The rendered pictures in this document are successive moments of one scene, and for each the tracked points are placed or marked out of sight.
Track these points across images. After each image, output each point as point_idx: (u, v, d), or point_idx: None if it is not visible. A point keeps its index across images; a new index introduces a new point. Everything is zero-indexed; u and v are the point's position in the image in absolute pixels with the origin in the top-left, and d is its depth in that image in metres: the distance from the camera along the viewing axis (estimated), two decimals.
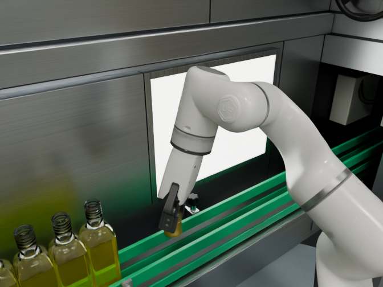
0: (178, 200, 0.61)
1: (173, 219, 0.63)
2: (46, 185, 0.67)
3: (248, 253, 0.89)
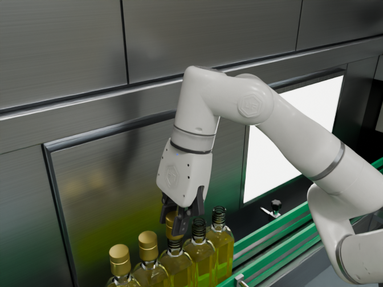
0: None
1: (186, 220, 0.63)
2: None
3: (322, 253, 1.00)
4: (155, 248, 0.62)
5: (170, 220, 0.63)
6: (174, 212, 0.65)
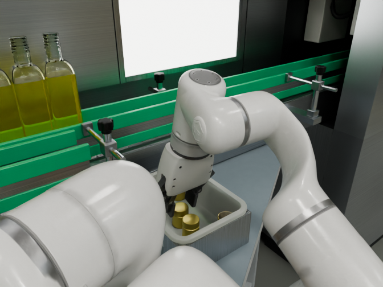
0: None
1: (170, 205, 0.67)
2: (10, 31, 0.70)
3: None
4: None
5: None
6: None
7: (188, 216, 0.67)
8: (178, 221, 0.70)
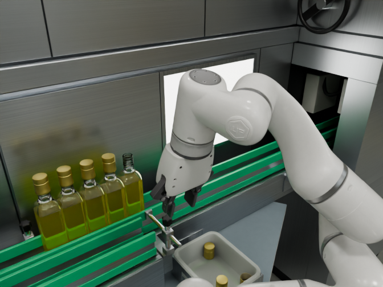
0: None
1: (170, 205, 0.67)
2: (94, 146, 1.01)
3: (232, 203, 1.22)
4: (69, 177, 0.84)
5: (81, 164, 0.86)
6: (86, 159, 0.88)
7: (220, 277, 0.98)
8: (115, 164, 0.91)
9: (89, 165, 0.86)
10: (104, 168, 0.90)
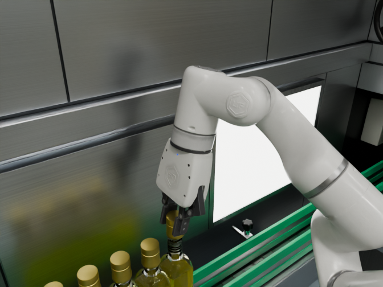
0: None
1: (186, 220, 0.63)
2: (125, 218, 0.73)
3: (297, 275, 0.94)
4: (95, 285, 0.56)
5: (113, 263, 0.58)
6: (119, 252, 0.60)
7: (171, 217, 0.64)
8: (159, 255, 0.63)
9: (124, 263, 0.58)
10: (145, 262, 0.62)
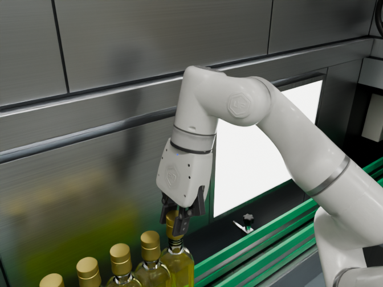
0: None
1: (186, 220, 0.63)
2: (125, 211, 0.72)
3: (298, 270, 0.94)
4: (95, 277, 0.56)
5: (113, 255, 0.57)
6: (119, 244, 0.59)
7: (171, 217, 0.64)
8: (159, 248, 0.62)
9: (124, 255, 0.57)
10: (145, 254, 0.61)
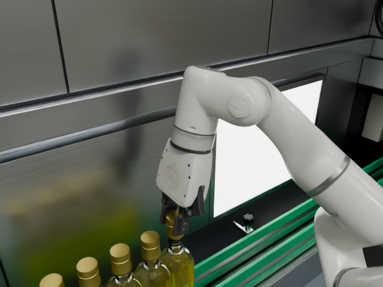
0: None
1: (186, 220, 0.63)
2: (125, 211, 0.72)
3: (298, 270, 0.94)
4: (95, 277, 0.56)
5: (113, 255, 0.57)
6: (119, 244, 0.59)
7: (171, 217, 0.64)
8: (159, 248, 0.62)
9: (124, 255, 0.57)
10: (145, 254, 0.61)
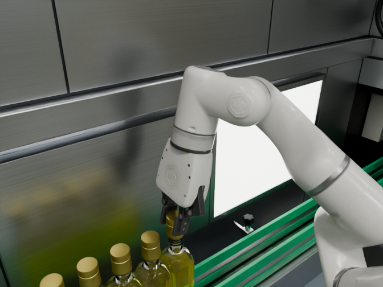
0: None
1: (186, 220, 0.63)
2: (125, 211, 0.72)
3: (298, 270, 0.94)
4: (95, 277, 0.56)
5: (113, 255, 0.57)
6: (119, 244, 0.59)
7: (171, 217, 0.64)
8: (159, 248, 0.62)
9: (124, 255, 0.57)
10: (145, 254, 0.61)
